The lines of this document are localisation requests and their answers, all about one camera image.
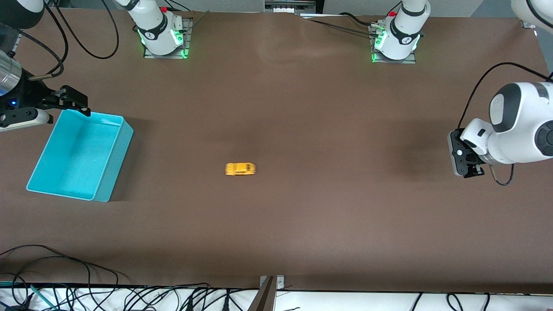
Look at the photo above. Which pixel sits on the teal plastic storage bin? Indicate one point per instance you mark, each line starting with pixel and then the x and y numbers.
pixel 73 160

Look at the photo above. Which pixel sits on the white shelf board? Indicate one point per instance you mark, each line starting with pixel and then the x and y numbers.
pixel 345 302

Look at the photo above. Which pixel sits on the yellow beetle toy car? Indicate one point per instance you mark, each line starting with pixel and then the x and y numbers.
pixel 240 169

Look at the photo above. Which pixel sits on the aluminium frame profile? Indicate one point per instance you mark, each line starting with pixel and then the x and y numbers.
pixel 527 24

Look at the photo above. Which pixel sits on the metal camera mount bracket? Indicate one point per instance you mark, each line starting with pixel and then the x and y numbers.
pixel 265 298

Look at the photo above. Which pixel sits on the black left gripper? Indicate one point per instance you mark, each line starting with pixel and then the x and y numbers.
pixel 475 170

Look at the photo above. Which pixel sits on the metal base mounting plate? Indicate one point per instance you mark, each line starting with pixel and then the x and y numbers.
pixel 393 61
pixel 188 26

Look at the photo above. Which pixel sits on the teal pen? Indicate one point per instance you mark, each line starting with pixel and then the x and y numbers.
pixel 41 295

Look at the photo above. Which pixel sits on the perforated metal rail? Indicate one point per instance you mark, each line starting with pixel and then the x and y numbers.
pixel 17 41

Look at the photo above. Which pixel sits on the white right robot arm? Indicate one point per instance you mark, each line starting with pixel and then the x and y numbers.
pixel 157 30

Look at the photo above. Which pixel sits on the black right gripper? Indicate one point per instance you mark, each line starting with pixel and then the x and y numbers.
pixel 31 93

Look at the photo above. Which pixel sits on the grey metal rail fixture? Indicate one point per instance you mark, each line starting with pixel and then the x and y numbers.
pixel 289 6

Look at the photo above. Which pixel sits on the teal thin tool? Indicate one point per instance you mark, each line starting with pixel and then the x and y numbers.
pixel 6 284

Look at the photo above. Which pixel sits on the white flat strip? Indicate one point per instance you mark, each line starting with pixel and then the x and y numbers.
pixel 319 15

